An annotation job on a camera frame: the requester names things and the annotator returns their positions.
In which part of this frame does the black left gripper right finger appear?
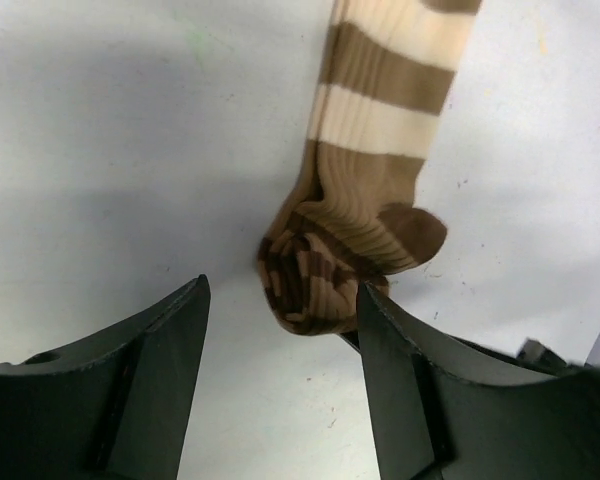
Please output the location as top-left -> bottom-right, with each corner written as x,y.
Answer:
357,285 -> 600,479

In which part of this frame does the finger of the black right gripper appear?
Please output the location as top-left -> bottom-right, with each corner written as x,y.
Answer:
342,329 -> 588,375

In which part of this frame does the brown striped sock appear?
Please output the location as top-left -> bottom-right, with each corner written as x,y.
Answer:
257,0 -> 480,336

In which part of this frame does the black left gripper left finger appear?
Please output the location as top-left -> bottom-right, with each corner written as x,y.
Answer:
0,276 -> 210,479

